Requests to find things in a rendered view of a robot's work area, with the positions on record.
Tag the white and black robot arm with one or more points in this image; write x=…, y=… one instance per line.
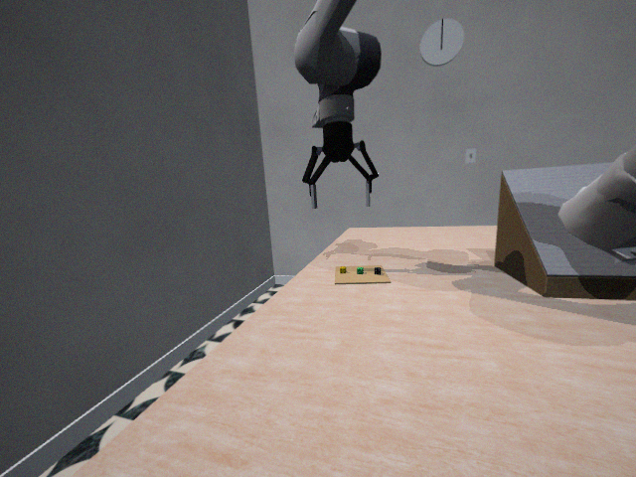
x=602, y=215

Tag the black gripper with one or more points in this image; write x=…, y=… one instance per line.
x=338, y=146

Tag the tan square mat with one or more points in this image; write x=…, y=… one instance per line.
x=368, y=277

